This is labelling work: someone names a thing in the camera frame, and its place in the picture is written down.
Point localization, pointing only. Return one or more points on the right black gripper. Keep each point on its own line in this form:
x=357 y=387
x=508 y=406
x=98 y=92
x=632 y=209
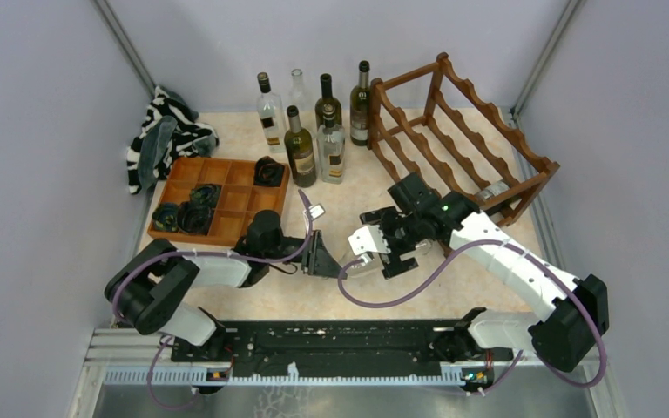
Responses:
x=392 y=261

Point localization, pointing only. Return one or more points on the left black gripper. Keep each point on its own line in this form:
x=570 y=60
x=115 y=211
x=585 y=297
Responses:
x=319 y=261

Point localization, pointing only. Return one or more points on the green wine bottle silver neck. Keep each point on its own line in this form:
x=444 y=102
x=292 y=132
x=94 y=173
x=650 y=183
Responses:
x=300 y=150

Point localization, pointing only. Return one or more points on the brown wooden wine rack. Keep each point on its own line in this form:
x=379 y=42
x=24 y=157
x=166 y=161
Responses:
x=448 y=127

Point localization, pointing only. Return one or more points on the olive wine bottle grey cap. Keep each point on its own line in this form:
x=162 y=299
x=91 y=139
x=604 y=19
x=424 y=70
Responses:
x=490 y=192

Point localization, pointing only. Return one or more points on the dark green wine bottle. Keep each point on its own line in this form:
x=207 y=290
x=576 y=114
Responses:
x=359 y=106

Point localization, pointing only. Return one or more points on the clear square spirit bottle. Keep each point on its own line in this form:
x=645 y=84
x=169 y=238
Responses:
x=270 y=112

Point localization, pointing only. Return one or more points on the dark wine bottle black cap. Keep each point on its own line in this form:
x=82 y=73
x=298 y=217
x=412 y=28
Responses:
x=327 y=98

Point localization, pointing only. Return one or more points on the slim clear glass bottle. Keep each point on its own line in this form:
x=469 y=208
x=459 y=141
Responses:
x=372 y=262

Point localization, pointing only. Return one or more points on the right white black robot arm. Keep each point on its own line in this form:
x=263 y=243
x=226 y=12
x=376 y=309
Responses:
x=567 y=316

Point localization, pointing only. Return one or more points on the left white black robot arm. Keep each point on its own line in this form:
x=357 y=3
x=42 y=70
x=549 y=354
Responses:
x=148 y=293

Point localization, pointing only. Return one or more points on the black rolled sock top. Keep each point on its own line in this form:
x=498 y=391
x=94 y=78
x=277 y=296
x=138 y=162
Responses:
x=268 y=172

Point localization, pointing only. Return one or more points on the dark rolled sock middle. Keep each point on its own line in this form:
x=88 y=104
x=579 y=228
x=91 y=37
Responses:
x=206 y=195

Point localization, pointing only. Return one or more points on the dark rolled sock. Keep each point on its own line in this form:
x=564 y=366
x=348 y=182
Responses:
x=194 y=218
x=206 y=195

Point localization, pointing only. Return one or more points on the orange wooden compartment tray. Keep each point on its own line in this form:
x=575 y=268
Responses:
x=239 y=200

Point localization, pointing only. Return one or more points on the dark rolled sock front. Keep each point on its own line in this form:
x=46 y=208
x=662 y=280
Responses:
x=194 y=218

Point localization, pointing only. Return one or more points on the teal rolled sock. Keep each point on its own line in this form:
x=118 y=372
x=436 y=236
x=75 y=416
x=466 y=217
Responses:
x=164 y=218

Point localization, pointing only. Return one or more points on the zebra striped cloth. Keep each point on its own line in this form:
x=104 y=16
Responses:
x=190 y=139

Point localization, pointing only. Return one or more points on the grey blue cloth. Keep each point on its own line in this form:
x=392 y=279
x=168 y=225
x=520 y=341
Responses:
x=153 y=150

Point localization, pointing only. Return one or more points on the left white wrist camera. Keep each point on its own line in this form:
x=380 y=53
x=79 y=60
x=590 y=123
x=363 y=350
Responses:
x=313 y=212

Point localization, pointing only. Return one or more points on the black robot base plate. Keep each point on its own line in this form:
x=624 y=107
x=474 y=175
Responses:
x=339 y=348

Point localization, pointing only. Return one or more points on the grey cable comb strip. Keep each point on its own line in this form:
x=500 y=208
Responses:
x=201 y=377

